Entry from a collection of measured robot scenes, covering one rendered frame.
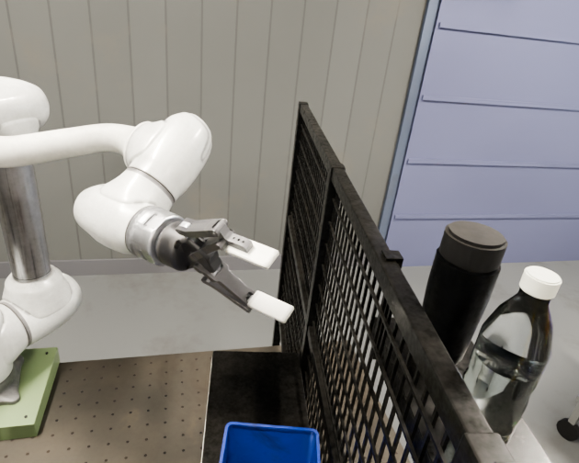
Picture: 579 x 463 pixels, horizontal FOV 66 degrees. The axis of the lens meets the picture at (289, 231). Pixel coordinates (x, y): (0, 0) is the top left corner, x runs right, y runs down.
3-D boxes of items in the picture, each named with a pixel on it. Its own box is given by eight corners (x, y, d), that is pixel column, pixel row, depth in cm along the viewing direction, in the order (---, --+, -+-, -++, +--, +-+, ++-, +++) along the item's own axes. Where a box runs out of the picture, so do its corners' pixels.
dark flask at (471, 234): (420, 370, 56) (459, 246, 48) (402, 331, 63) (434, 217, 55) (476, 371, 57) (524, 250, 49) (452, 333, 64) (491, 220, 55)
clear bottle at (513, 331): (462, 452, 46) (530, 293, 37) (439, 402, 52) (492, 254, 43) (521, 452, 47) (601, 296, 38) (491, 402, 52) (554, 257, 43)
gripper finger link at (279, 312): (246, 304, 69) (247, 306, 70) (283, 321, 66) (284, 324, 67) (256, 289, 71) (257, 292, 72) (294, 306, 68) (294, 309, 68)
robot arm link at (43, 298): (-3, 336, 136) (60, 299, 153) (34, 357, 130) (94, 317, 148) (-74, 74, 99) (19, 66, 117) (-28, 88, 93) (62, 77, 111)
